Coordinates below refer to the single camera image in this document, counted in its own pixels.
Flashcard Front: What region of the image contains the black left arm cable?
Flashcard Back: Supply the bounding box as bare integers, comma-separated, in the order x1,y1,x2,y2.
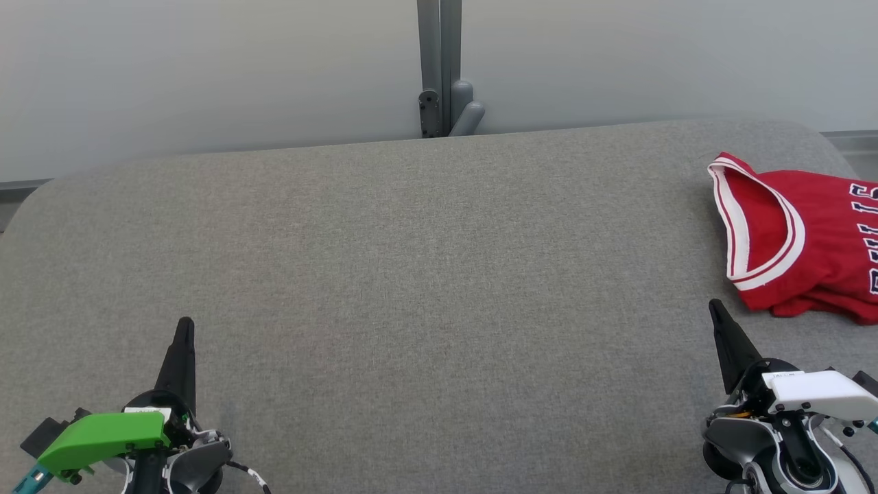
226,461,272,494

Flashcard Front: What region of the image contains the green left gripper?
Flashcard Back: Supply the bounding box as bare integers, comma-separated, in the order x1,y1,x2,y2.
38,316,198,474

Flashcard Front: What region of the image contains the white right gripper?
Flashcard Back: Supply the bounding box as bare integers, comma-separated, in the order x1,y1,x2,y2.
709,298,878,423

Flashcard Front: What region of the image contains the red basketball jersey white trim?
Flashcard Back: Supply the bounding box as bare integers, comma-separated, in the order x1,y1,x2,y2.
707,152,878,315

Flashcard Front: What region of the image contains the grey metal post with hinge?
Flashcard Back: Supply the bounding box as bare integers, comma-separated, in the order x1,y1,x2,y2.
416,0,486,139

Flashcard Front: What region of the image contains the grey fabric sofa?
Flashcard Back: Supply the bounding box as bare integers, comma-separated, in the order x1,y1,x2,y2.
0,118,878,494

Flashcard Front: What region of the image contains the grey partition base rail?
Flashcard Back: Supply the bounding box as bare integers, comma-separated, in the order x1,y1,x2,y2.
0,178,54,234
821,129,878,183

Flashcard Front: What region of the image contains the teal cable connector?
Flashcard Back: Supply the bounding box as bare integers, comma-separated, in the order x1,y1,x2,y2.
10,463,54,494

